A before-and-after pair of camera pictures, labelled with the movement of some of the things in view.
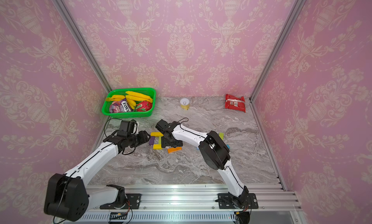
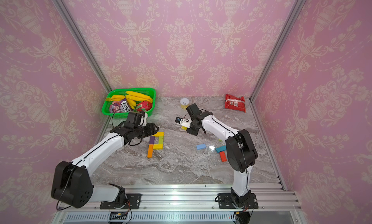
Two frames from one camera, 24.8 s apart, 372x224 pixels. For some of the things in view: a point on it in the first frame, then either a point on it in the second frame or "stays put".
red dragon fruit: x=144 y=106 stays put
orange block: x=172 y=150 -> x=150 y=151
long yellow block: x=156 y=134 stays put
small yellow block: x=157 y=147 stays put
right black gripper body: x=163 y=145 -> x=190 y=130
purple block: x=151 y=140 stays put
